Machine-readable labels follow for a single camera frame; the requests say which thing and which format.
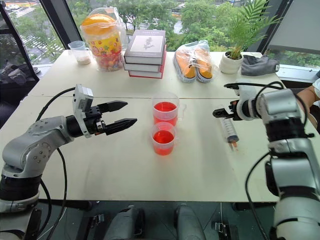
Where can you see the person's bare forearm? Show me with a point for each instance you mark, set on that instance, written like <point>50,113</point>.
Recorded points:
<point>308,96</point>

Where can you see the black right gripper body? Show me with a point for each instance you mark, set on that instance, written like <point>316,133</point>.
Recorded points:
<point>233,111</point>

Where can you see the black table clamp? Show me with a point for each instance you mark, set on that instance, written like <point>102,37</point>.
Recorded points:
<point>223,228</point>
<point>96,221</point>

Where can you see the red hardcover book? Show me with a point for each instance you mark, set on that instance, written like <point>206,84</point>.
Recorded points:
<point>145,74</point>

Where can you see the grey rounded robot leg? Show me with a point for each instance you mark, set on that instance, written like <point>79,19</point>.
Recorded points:
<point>123,223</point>
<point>190,222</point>

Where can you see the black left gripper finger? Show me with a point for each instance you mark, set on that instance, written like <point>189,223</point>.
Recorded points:
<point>120,124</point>
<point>113,106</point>

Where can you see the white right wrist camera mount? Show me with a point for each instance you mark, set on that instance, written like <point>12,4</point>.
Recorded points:
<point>243,95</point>

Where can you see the yellow colourful toy bucket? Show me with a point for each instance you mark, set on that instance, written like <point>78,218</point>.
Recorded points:
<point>103,47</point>

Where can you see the large clear red-liquid measuring cup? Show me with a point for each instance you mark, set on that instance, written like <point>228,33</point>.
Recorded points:
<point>165,108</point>

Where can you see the dark hardcover book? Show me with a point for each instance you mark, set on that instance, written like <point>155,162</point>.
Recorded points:
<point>142,67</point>

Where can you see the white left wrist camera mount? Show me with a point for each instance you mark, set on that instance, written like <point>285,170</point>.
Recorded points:
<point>81,100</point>

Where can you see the small clear red-liquid cup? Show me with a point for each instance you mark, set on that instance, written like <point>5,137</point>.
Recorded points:
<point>163,140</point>

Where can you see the white plant pot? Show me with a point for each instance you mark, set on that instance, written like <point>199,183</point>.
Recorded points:
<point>230,63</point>

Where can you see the grey folded cloth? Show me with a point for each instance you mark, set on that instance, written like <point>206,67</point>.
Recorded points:
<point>258,66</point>

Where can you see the grey hardcover book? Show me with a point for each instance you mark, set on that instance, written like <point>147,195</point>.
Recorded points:
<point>147,46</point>

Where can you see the candy jar with orange lid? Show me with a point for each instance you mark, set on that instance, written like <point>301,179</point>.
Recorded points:
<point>120,27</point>

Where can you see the clear measuring cup with grains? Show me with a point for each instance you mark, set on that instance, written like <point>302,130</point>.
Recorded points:
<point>80,53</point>

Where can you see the bagged orange sneakers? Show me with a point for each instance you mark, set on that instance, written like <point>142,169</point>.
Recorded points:
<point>193,46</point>

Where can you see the green palm plant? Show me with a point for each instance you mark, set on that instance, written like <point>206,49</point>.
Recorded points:
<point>246,27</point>

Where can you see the orange canvas shoe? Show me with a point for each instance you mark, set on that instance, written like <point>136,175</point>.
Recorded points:
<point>186,67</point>
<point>203,66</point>

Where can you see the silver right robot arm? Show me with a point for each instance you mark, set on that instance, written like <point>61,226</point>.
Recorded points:
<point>282,105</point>

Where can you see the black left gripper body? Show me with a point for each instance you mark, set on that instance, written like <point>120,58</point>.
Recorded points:
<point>94,117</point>

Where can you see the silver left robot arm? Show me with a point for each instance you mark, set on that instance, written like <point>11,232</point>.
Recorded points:
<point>37,136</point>

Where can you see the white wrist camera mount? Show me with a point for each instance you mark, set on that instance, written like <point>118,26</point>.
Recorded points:
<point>243,95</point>
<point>81,100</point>

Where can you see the clear plastic syringe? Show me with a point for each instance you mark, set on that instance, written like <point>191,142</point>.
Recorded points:
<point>230,131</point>

